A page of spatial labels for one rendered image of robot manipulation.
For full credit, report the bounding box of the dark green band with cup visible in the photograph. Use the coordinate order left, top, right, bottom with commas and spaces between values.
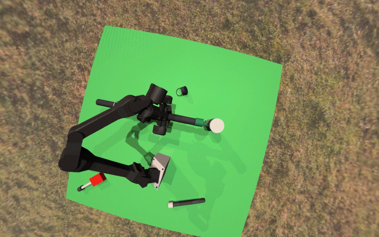
195, 118, 213, 130

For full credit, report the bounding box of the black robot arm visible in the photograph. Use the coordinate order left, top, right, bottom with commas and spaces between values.
58, 83, 168, 188

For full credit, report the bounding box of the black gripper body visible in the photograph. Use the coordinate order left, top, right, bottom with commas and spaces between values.
152, 95, 173, 136

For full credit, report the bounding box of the beige cylinder with white cap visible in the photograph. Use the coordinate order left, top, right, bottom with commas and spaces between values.
205, 118, 224, 133

